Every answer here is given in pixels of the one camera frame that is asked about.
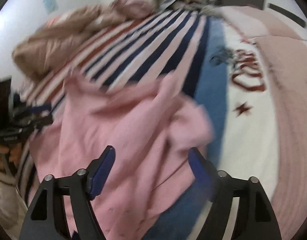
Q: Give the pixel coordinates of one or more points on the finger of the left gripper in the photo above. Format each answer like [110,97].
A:
[41,108]

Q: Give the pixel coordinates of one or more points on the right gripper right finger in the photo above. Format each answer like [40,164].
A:
[255,216]

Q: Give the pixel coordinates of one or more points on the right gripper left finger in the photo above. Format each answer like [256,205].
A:
[46,216]

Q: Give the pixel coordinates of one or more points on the pink knit top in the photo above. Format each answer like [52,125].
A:
[151,126]

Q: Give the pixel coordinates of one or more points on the person's left hand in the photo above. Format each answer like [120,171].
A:
[10,155]

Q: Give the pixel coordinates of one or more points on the beige pink duvet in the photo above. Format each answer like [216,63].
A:
[53,43]

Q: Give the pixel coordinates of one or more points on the striped cola bed blanket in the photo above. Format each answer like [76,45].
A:
[213,66]

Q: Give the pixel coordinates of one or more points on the pink knitted near pillow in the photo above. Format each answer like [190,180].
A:
[286,65]

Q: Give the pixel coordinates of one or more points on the pink far pillow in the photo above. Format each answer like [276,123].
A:
[254,23]

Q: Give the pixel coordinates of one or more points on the white bed headboard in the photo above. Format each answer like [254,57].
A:
[292,7]

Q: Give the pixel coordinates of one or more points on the blue wall poster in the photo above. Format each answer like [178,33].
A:
[50,6]

